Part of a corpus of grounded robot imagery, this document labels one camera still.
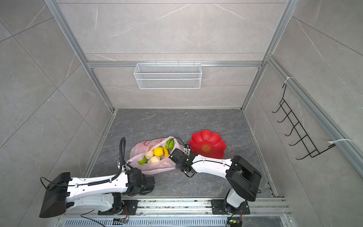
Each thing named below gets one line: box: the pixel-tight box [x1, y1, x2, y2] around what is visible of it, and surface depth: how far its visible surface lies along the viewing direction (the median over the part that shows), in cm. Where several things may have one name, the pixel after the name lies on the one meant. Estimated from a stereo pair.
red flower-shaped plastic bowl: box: [189, 129, 227, 159], surface depth 101 cm
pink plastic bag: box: [126, 136, 185, 175], surface depth 86 cm
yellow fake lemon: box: [153, 146, 165, 157], surface depth 91 cm
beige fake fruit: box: [147, 155, 161, 165], surface depth 87 cm
